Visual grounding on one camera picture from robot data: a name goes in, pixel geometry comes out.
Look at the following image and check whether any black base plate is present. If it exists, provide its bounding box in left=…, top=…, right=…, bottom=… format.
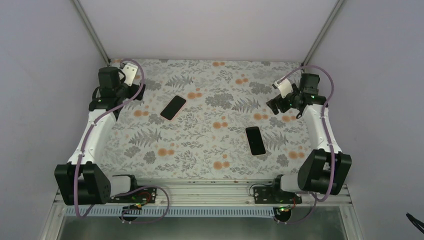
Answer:
left=253, top=186, right=303, bottom=204
left=108, top=187, right=157, bottom=205

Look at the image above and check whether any slotted white cable duct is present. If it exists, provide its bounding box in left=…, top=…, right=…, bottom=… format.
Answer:
left=64, top=205, right=275, bottom=218

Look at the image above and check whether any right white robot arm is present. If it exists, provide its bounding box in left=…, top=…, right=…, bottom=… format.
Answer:
left=266, top=73, right=352, bottom=204

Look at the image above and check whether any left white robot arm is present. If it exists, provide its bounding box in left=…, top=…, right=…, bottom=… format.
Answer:
left=54, top=63, right=146, bottom=206

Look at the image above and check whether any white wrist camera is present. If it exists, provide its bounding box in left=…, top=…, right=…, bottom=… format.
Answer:
left=121, top=63, right=139, bottom=87
left=272, top=79, right=293, bottom=99

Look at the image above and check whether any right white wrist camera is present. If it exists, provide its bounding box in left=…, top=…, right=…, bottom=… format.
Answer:
left=272, top=79, right=293, bottom=99

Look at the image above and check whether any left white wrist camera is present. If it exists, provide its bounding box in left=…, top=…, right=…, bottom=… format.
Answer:
left=121, top=63, right=139, bottom=87

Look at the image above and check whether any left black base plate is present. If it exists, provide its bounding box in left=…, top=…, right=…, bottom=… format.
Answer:
left=108, top=187, right=157, bottom=205

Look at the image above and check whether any black object at corner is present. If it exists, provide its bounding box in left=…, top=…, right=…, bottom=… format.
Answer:
left=406, top=212, right=424, bottom=234

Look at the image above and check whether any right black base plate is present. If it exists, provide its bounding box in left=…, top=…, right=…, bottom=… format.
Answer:
left=253, top=186, right=303, bottom=204

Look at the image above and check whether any phone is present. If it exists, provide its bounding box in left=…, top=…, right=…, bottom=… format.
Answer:
left=160, top=95, right=187, bottom=121
left=245, top=126, right=266, bottom=156

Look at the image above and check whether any floral patterned table mat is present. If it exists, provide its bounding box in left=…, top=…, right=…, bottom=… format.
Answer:
left=100, top=59, right=312, bottom=180

